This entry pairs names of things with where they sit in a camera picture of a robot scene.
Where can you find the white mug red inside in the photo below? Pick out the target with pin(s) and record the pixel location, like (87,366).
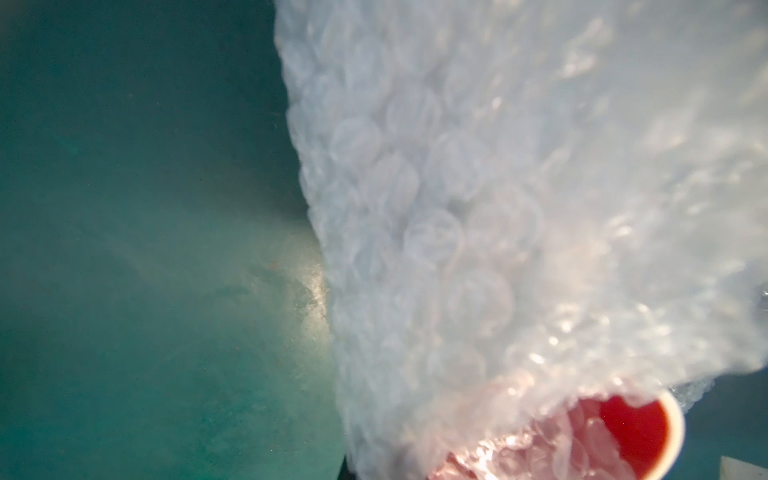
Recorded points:
(630,435)

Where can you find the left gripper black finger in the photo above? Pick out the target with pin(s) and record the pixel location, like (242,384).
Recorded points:
(345,473)

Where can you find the clear bubble wrap sheet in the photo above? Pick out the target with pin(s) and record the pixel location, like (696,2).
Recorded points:
(524,204)

